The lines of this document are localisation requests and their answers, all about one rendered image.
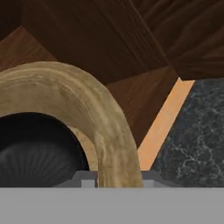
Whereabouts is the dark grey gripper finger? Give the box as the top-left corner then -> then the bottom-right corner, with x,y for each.
53,171 -> 99,188

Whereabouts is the black ribbed bowl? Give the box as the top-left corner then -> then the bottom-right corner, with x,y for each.
0,112 -> 90,188

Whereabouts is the tan wooden bowl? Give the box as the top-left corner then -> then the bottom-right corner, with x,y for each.
0,60 -> 144,188

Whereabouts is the dark wood cabinet door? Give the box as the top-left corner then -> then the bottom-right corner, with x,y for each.
19,0 -> 171,86

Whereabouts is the dark wood open cabinet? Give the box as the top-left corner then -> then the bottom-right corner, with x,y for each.
0,0 -> 224,172

